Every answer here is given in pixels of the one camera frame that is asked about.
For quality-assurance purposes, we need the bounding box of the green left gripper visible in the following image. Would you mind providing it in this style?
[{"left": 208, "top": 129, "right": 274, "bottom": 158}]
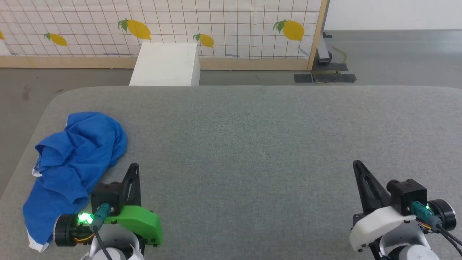
[{"left": 103, "top": 163, "right": 163, "bottom": 248}]

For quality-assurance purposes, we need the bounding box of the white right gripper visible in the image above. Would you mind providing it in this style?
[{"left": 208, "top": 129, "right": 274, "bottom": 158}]
[{"left": 349, "top": 161, "right": 416, "bottom": 252}]

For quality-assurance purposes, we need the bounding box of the blue garment with white waistband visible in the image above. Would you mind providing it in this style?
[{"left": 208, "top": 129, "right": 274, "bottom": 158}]
[{"left": 22, "top": 112, "right": 128, "bottom": 252}]

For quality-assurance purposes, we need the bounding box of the grey upholstered sofa seat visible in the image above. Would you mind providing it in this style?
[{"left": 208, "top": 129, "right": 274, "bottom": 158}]
[{"left": 0, "top": 86, "right": 462, "bottom": 260}]

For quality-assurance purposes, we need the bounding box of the white rectangular box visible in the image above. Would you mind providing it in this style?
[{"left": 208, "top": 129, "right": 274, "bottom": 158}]
[{"left": 129, "top": 43, "right": 201, "bottom": 86}]

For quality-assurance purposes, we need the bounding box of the lemon print partition panel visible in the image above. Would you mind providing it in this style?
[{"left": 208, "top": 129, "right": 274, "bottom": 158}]
[{"left": 0, "top": 0, "right": 329, "bottom": 71}]

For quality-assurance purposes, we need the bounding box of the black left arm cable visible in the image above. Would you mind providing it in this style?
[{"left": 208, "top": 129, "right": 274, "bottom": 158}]
[{"left": 92, "top": 203, "right": 114, "bottom": 260}]

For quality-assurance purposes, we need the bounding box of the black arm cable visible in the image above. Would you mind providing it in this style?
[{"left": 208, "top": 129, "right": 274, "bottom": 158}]
[
  {"left": 92, "top": 203, "right": 114, "bottom": 260},
  {"left": 410, "top": 201, "right": 462, "bottom": 255}
]

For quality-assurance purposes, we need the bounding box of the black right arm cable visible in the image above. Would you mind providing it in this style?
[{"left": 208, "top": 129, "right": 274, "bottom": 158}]
[{"left": 410, "top": 201, "right": 462, "bottom": 255}]

